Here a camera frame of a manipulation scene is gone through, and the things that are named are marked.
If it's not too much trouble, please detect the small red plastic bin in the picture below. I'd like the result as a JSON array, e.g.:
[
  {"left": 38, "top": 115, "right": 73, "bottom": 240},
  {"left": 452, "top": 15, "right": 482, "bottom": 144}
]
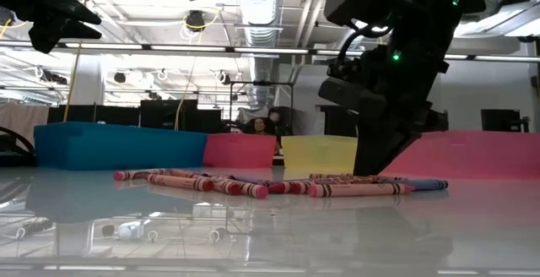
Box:
[{"left": 202, "top": 133, "right": 278, "bottom": 169}]

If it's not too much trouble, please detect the black partition panel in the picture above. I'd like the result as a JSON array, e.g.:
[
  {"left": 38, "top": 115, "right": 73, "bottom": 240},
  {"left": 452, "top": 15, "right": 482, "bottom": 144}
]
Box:
[{"left": 47, "top": 105, "right": 140, "bottom": 126}]

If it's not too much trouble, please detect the silver ventilation duct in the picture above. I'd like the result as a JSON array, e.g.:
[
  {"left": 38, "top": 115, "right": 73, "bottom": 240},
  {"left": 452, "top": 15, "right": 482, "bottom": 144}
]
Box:
[{"left": 234, "top": 0, "right": 284, "bottom": 109}]

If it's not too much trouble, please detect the long overhead light bar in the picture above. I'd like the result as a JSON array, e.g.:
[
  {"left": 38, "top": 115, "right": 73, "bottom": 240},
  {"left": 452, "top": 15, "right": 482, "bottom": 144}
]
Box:
[{"left": 0, "top": 40, "right": 540, "bottom": 63}]

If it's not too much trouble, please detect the purple crayon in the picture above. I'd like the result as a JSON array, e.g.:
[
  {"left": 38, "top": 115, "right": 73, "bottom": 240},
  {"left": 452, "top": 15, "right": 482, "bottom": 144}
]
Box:
[{"left": 229, "top": 175, "right": 279, "bottom": 187}]

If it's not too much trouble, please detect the yellow plastic bin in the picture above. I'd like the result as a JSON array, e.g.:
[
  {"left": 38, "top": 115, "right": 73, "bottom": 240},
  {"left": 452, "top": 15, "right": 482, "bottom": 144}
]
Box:
[{"left": 281, "top": 135, "right": 359, "bottom": 176}]

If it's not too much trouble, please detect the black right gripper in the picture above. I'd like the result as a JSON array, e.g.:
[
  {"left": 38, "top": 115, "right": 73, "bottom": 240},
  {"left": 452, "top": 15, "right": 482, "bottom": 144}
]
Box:
[{"left": 319, "top": 44, "right": 449, "bottom": 176}]

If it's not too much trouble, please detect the dark blue crayon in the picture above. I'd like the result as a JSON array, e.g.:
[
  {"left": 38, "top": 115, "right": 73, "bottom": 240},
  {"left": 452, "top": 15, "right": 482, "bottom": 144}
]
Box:
[{"left": 377, "top": 177, "right": 450, "bottom": 193}]

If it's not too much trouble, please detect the pink crayon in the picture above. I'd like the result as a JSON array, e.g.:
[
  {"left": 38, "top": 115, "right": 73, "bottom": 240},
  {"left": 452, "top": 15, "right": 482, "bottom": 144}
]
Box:
[{"left": 307, "top": 182, "right": 418, "bottom": 198}]

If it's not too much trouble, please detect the large pink plastic bin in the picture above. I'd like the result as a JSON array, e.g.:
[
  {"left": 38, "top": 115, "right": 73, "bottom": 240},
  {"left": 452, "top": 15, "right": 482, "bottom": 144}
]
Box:
[{"left": 379, "top": 131, "right": 540, "bottom": 181}]

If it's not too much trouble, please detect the person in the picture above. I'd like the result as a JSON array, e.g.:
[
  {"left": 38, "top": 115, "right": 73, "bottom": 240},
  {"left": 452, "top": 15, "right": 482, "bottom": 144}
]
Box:
[{"left": 251, "top": 117, "right": 271, "bottom": 137}]

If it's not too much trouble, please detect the black overhead camera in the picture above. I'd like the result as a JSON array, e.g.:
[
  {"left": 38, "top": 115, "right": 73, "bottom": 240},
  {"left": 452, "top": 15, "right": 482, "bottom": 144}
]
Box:
[{"left": 184, "top": 9, "right": 208, "bottom": 33}]

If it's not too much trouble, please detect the black monitor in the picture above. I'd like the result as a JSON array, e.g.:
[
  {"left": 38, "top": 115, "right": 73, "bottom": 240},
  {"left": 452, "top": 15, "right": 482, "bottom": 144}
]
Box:
[
  {"left": 480, "top": 108, "right": 531, "bottom": 133},
  {"left": 140, "top": 99, "right": 198, "bottom": 133}
]

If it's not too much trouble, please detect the red crayon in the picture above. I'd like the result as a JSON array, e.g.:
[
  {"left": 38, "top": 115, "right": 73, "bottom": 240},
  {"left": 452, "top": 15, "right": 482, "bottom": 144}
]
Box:
[
  {"left": 112, "top": 167, "right": 170, "bottom": 182},
  {"left": 267, "top": 180, "right": 293, "bottom": 195},
  {"left": 310, "top": 172, "right": 381, "bottom": 185},
  {"left": 202, "top": 173, "right": 270, "bottom": 200},
  {"left": 290, "top": 180, "right": 314, "bottom": 196},
  {"left": 168, "top": 169, "right": 244, "bottom": 197},
  {"left": 146, "top": 173, "right": 215, "bottom": 193}
]

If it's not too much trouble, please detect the beige curtain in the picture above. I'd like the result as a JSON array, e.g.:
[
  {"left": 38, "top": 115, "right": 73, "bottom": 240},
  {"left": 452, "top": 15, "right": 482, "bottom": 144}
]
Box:
[{"left": 0, "top": 102, "right": 50, "bottom": 145}]

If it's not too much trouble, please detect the black cable loop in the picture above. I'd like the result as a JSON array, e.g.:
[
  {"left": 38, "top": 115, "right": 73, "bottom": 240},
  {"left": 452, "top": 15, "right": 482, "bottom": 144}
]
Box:
[{"left": 0, "top": 125, "right": 37, "bottom": 167}]

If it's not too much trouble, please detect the yellow cable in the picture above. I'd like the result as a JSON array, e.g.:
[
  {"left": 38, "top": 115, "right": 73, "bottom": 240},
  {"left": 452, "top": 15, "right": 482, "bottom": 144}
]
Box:
[
  {"left": 174, "top": 10, "right": 221, "bottom": 131},
  {"left": 62, "top": 0, "right": 91, "bottom": 122}
]

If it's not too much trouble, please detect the blue plastic bin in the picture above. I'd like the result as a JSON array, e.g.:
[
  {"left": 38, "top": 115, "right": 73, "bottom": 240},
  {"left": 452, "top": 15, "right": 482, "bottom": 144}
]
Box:
[{"left": 33, "top": 121, "right": 208, "bottom": 171}]

